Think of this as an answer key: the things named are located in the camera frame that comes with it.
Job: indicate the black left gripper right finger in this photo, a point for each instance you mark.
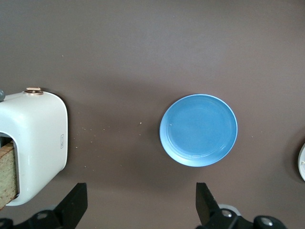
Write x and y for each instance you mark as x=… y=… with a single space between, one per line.
x=207 y=212

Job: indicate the white toaster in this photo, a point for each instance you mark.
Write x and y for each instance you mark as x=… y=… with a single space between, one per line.
x=35 y=131

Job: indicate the brown bread slice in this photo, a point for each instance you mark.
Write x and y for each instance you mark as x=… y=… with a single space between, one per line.
x=7 y=171

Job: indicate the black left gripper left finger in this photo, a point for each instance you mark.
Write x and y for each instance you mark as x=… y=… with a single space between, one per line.
x=71 y=210

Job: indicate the blue plate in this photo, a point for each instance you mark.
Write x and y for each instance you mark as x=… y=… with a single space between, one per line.
x=197 y=131

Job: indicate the beige plate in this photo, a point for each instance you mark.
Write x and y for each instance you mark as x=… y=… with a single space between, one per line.
x=302 y=164

